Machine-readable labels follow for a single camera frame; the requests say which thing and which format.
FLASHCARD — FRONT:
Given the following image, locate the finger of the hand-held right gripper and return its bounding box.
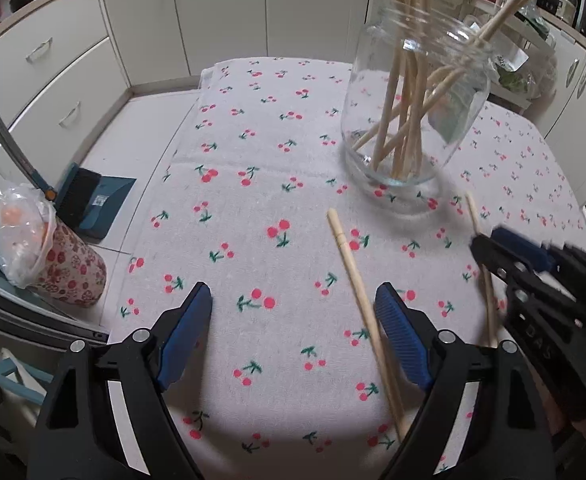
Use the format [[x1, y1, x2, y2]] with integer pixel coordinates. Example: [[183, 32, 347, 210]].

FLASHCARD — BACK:
[[491, 226, 557, 274], [469, 234, 532, 282]]

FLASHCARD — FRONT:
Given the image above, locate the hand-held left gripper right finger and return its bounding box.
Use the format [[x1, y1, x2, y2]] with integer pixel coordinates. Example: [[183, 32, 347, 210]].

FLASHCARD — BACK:
[[374, 281, 558, 480]]

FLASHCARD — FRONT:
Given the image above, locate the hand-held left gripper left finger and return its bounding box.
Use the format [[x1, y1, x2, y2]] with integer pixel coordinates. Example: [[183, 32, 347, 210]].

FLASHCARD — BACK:
[[27, 281, 214, 480]]

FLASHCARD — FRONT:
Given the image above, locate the wooden chopstick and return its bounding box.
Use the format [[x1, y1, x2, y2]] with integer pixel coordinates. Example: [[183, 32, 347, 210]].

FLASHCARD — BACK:
[[327, 208, 411, 442], [465, 191, 498, 350]]

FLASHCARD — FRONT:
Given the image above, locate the bunch of chopsticks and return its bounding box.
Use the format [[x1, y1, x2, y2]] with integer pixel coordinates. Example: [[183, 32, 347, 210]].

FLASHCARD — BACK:
[[350, 0, 544, 181]]

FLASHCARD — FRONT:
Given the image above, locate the clear glass jar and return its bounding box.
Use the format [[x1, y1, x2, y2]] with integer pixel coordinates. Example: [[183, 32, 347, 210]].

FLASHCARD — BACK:
[[340, 0, 491, 188]]

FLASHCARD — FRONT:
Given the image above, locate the red floral container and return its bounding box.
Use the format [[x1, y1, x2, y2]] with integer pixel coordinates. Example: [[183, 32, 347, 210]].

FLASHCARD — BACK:
[[25, 220, 108, 308]]

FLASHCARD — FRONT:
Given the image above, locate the beige kitchen cabinet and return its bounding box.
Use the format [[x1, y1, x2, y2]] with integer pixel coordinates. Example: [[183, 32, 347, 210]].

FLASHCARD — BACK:
[[543, 15, 586, 216]]

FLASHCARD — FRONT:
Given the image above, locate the blue dustpan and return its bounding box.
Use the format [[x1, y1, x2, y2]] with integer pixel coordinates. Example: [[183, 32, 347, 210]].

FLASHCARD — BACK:
[[55, 167, 138, 240]]

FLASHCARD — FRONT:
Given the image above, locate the blue wooden chair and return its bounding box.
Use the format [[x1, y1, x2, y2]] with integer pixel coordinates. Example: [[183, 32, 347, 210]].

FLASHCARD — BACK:
[[0, 347, 54, 411]]

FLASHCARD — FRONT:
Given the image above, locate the cherry print tablecloth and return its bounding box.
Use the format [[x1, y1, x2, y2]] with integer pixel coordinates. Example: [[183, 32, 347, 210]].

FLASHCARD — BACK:
[[108, 57, 586, 480]]

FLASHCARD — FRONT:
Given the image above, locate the cluttered white storage cart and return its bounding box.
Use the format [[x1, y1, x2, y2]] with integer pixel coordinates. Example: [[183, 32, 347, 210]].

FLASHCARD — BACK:
[[473, 0, 558, 111]]

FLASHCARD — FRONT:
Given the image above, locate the clear plastic bag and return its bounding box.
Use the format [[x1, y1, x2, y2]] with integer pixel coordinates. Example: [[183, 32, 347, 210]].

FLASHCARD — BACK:
[[0, 182, 58, 291]]

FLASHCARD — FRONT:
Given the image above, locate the beige drawer cabinet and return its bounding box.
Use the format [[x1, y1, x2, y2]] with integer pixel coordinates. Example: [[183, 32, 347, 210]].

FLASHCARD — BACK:
[[0, 0, 134, 161]]

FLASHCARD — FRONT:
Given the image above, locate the beige cabinet with doors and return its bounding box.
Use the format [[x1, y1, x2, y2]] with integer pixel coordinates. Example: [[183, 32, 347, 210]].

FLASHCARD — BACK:
[[95, 0, 374, 91]]

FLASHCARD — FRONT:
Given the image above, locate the dark metal frame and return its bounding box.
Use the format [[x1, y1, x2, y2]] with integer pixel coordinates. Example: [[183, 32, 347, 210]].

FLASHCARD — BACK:
[[0, 245, 108, 346]]

